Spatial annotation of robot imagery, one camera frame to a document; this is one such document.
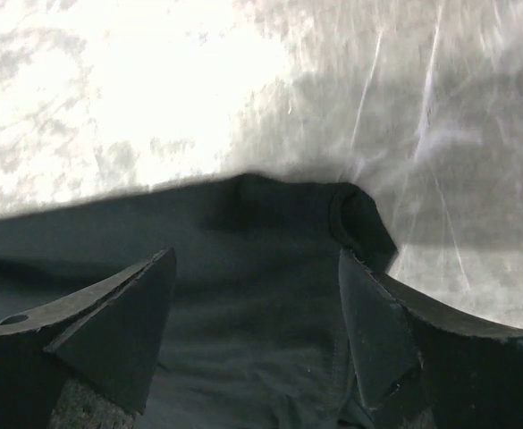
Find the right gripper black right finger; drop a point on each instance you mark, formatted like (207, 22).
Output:
(422, 364)

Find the black floral print t shirt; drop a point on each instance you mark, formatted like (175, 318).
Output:
(255, 337)

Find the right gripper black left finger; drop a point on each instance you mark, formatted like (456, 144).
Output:
(87, 360)

